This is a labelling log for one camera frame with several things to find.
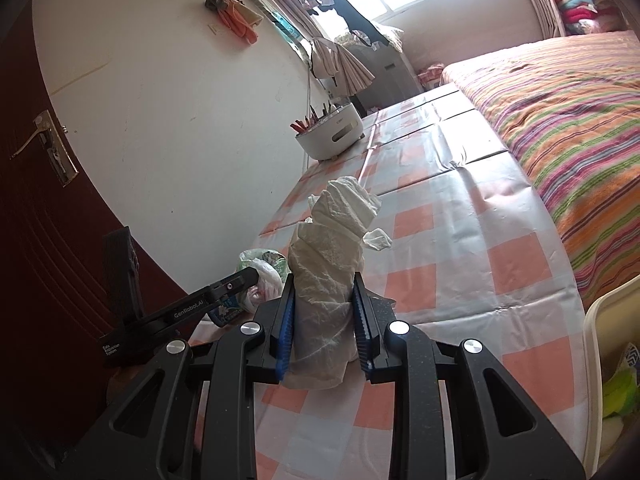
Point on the green plastic snack bag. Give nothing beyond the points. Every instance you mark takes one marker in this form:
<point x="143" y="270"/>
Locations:
<point x="620" y="394"/>

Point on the checkered pink plastic tablecloth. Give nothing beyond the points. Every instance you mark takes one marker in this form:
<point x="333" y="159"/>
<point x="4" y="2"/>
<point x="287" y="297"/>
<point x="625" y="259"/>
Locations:
<point x="474" y="254"/>

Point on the hanging clothes at window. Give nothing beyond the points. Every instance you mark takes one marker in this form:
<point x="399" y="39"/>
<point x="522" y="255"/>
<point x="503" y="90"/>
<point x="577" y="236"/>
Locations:
<point x="357" y="24"/>

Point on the orange cloth on wall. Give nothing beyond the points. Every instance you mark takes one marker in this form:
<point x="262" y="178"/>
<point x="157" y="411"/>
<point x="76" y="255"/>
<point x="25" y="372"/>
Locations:
<point x="237" y="17"/>

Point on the white knotted plastic bag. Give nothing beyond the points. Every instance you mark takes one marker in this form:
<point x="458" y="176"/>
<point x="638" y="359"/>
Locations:
<point x="272" y="268"/>

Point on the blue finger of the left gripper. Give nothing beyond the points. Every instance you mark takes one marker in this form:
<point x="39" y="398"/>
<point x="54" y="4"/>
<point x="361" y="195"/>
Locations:
<point x="234" y="284"/>

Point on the folded beige umbrella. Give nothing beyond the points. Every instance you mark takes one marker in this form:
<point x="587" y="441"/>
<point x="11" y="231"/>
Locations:
<point x="332" y="61"/>

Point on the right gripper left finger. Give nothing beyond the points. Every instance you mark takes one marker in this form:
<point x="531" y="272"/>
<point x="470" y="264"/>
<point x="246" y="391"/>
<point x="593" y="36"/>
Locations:
<point x="283" y="328"/>

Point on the white round container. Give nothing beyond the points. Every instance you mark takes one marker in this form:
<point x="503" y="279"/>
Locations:
<point x="332" y="134"/>

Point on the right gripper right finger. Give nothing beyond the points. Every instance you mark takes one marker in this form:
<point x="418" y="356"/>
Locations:
<point x="367" y="332"/>

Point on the cream plastic trash bin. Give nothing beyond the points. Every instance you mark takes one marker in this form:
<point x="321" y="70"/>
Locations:
<point x="611" y="323"/>

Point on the metal door handle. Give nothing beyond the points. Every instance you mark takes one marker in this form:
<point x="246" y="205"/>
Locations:
<point x="52" y="143"/>

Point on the striped colourful bed sheet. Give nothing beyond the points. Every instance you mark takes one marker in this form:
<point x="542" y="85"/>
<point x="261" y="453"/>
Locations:
<point x="567" y="109"/>

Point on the grey air conditioner unit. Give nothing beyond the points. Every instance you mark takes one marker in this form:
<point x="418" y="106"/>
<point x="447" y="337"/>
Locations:
<point x="394" y="78"/>

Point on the dark red wooden door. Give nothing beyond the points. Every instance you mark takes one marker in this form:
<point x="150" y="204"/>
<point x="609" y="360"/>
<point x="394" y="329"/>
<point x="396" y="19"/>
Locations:
<point x="53" y="297"/>

